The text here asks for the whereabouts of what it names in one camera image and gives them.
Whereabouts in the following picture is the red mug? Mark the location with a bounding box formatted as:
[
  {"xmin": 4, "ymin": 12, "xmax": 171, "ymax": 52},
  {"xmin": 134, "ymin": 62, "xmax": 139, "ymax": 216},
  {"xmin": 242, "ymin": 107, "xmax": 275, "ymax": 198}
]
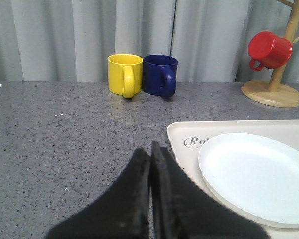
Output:
[{"xmin": 248, "ymin": 31, "xmax": 293, "ymax": 71}]

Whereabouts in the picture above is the grey curtain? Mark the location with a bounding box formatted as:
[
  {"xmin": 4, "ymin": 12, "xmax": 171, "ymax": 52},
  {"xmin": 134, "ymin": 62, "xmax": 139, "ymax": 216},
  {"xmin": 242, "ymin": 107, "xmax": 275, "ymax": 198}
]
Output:
[{"xmin": 0, "ymin": 0, "xmax": 291, "ymax": 82}]

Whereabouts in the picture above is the wooden mug tree stand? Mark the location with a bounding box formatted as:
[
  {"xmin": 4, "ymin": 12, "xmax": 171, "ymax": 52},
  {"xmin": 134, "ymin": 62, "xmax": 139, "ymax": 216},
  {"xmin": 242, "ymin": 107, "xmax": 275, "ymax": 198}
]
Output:
[{"xmin": 241, "ymin": 0, "xmax": 299, "ymax": 108}]

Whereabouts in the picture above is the beige rabbit serving tray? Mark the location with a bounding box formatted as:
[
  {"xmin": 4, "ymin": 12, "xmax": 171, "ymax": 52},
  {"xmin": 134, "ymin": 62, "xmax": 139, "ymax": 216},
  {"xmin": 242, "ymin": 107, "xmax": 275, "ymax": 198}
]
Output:
[{"xmin": 167, "ymin": 120, "xmax": 299, "ymax": 239}]

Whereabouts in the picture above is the yellow mug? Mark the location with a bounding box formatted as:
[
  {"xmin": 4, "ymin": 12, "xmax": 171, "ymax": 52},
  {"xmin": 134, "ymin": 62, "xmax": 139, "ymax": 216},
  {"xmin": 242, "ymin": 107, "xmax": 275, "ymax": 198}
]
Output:
[{"xmin": 107, "ymin": 54, "xmax": 143, "ymax": 99}]

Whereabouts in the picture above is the dark blue mug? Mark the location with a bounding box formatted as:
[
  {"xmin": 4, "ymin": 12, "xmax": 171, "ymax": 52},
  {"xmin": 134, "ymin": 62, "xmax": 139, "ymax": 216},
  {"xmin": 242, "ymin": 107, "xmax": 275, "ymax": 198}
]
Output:
[{"xmin": 142, "ymin": 55, "xmax": 178, "ymax": 98}]

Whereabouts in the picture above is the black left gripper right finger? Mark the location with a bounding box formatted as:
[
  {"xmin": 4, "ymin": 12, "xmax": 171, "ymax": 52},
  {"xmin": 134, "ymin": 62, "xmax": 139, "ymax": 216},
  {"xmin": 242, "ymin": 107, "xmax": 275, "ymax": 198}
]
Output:
[{"xmin": 151, "ymin": 141, "xmax": 269, "ymax": 239}]

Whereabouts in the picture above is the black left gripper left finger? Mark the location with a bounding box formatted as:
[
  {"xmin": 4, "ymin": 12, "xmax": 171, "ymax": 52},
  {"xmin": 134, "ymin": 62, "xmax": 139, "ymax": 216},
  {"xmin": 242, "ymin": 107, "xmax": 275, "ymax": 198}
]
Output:
[{"xmin": 46, "ymin": 148, "xmax": 150, "ymax": 239}]

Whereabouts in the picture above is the white round plate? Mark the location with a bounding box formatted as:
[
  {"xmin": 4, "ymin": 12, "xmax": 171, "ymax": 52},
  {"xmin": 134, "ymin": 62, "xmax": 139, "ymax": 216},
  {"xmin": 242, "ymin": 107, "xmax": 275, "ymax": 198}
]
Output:
[{"xmin": 198, "ymin": 133, "xmax": 299, "ymax": 228}]

